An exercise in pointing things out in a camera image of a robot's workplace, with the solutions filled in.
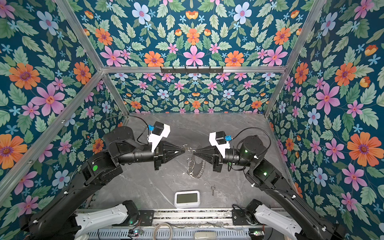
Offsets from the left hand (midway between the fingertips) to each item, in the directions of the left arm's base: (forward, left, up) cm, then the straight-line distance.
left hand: (182, 149), depth 47 cm
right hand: (+1, -4, -3) cm, 6 cm away
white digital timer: (-5, +2, -43) cm, 44 cm away
